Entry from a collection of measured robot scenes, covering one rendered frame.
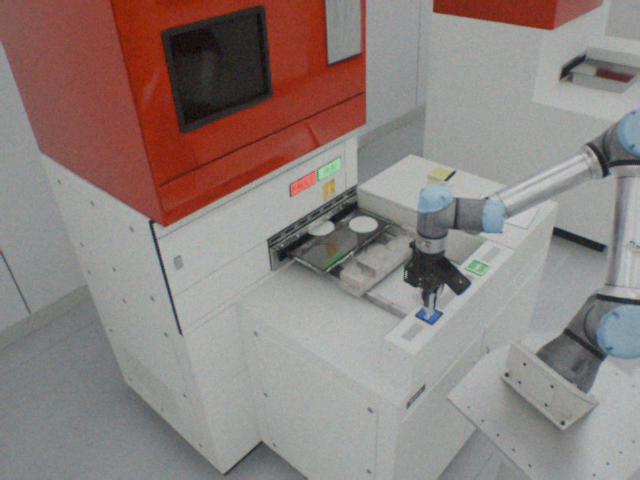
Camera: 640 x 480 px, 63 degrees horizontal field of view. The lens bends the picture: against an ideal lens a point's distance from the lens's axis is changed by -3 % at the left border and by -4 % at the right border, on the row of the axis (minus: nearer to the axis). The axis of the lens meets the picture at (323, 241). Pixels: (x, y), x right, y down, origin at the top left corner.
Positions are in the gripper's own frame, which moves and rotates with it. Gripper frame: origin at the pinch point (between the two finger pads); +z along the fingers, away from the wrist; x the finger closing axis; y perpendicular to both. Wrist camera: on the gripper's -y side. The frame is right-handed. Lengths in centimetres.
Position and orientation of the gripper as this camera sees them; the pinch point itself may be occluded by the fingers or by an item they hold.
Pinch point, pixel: (432, 311)
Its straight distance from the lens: 143.1
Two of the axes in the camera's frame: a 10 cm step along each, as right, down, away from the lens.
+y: -7.4, -3.6, 5.6
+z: 0.4, 8.2, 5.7
